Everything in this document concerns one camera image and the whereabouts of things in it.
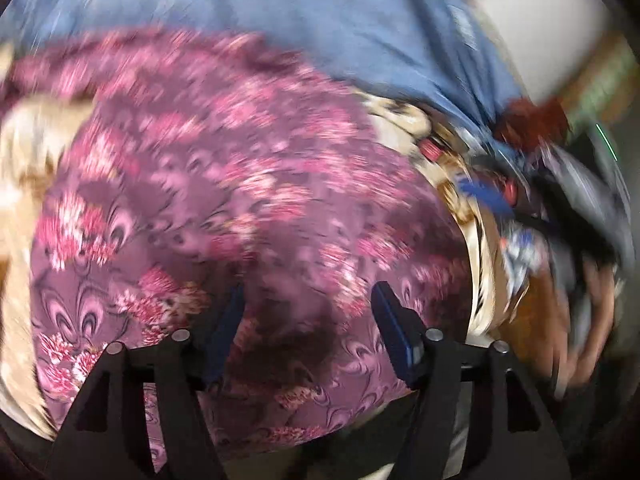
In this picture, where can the blue plaid duvet bundle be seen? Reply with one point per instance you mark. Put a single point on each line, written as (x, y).
(431, 51)

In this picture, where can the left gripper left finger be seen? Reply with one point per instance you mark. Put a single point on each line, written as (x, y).
(137, 415)

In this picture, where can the beige leaf-print fleece blanket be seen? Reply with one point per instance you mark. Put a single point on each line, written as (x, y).
(30, 159)

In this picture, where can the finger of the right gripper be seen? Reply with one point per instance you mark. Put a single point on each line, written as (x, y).
(488, 196)

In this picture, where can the person right hand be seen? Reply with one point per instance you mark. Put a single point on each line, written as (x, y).
(590, 322)

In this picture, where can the dark red cloth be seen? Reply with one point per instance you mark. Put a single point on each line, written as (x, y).
(526, 126)

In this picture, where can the purple floral long-sleeve shirt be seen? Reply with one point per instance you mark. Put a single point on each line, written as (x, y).
(225, 219)

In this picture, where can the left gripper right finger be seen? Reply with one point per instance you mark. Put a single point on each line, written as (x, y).
(511, 435)

